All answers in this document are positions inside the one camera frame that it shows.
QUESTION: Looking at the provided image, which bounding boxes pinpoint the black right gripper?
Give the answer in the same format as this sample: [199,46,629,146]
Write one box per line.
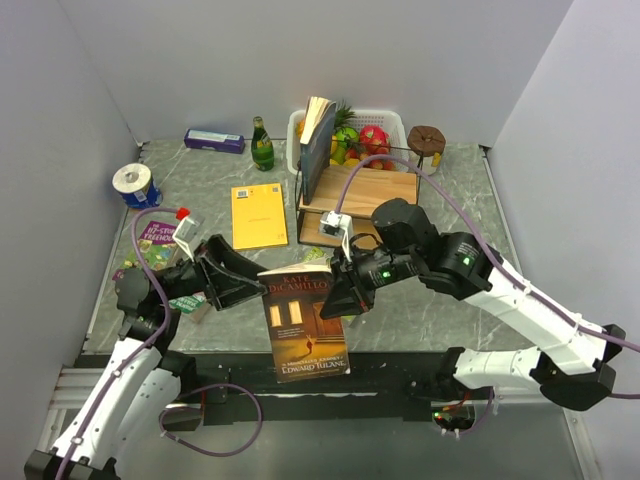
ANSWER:
[319,241,421,318]

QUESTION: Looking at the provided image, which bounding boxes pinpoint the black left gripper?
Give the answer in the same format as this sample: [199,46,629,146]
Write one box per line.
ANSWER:
[161,233,272,309]

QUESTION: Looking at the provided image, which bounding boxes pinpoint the green 65-storey treehouse book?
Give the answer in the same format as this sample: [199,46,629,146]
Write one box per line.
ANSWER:
[302,247,358,328]

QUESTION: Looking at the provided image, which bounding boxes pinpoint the brown Edward Tulane book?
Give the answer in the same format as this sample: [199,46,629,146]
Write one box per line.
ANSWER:
[258,259,350,383]

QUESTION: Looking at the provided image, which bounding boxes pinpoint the dark blue paperback book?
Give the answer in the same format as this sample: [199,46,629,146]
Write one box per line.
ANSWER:
[300,96,336,204]

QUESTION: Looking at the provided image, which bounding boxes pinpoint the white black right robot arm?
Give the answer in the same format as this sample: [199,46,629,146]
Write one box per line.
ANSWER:
[319,198,625,411]

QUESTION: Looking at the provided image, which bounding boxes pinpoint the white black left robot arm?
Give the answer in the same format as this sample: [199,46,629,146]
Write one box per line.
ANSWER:
[24,235,266,479]

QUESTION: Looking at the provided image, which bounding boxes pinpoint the green 104-storey treehouse book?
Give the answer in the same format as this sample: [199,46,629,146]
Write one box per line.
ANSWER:
[169,292,211,323]

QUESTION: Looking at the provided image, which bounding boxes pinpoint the yellow book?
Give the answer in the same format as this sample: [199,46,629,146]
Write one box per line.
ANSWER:
[231,183,288,250]

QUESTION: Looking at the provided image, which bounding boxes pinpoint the wooden two-tier shelf rack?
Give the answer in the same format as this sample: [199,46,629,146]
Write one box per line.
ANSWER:
[295,164,419,247]

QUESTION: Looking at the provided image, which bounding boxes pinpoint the blue tin can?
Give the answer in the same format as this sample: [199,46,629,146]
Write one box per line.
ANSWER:
[121,183,163,210]

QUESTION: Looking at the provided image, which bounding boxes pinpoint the green glass bottle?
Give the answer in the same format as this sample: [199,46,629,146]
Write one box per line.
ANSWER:
[251,116,275,171]

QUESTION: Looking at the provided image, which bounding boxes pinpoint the purple rectangular box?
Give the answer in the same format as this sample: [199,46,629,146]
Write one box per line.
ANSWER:
[183,129,245,154]

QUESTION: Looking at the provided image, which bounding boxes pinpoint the toy green apple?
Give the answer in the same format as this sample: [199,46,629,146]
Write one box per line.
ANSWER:
[334,126,360,150]

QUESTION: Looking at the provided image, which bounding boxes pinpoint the toy dragon fruit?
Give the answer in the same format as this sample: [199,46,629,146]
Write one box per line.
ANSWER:
[357,125,390,159]

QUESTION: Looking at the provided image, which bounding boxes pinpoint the jar with brown lid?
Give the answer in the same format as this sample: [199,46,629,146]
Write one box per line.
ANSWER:
[407,126,446,175]

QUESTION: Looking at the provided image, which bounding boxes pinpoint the toy pineapple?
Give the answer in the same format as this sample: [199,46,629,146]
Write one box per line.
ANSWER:
[333,100,355,131]

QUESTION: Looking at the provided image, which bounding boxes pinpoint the white plastic fruit basket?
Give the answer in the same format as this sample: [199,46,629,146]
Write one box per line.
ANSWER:
[286,109,409,174]

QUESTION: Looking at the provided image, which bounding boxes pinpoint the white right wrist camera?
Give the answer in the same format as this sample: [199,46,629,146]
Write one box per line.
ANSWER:
[319,211,353,262]

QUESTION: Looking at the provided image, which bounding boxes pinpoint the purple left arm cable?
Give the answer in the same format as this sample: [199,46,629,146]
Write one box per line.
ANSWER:
[54,206,264,480]

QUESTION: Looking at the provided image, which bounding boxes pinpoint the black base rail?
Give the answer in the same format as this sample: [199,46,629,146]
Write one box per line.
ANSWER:
[74,351,496,431]

